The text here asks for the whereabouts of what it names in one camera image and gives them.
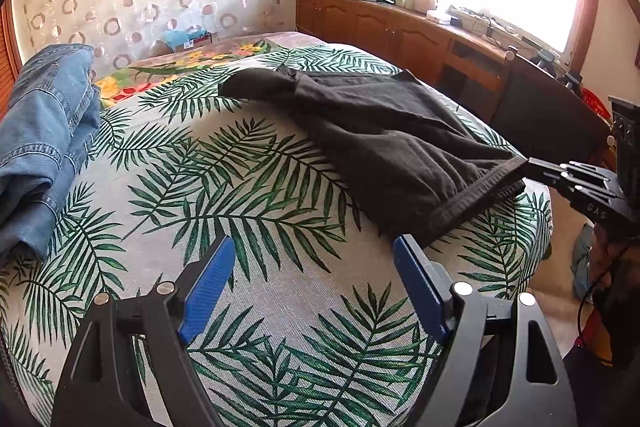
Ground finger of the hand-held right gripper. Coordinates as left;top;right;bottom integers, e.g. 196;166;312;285
552;179;626;210
526;158;618;188

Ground red basket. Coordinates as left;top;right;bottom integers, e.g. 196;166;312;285
580;88;613;120

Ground white power strip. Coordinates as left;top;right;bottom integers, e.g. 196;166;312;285
447;4;493;30

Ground floral blanket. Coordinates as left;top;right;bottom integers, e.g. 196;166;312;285
92;32;321;110

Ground blue cloth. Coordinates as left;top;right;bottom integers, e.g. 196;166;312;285
572;224;596;303

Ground leaf print bedsheet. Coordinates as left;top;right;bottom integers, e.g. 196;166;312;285
0;44;553;427

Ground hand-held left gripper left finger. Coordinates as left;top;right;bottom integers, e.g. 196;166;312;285
50;236;236;427

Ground black pants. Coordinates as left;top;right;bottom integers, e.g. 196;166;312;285
218;66;530;248

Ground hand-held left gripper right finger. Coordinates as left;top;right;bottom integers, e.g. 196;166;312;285
392;234;576;427

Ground wooden cabinet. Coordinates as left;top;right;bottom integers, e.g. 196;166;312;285
295;0;516;95

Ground blue tissue pack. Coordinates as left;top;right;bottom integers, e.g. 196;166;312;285
164;27;213;52

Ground blue jeans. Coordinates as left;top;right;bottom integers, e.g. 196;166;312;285
0;43;102;260

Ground dark wooden board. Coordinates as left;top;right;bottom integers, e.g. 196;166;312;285
490;49;618;162

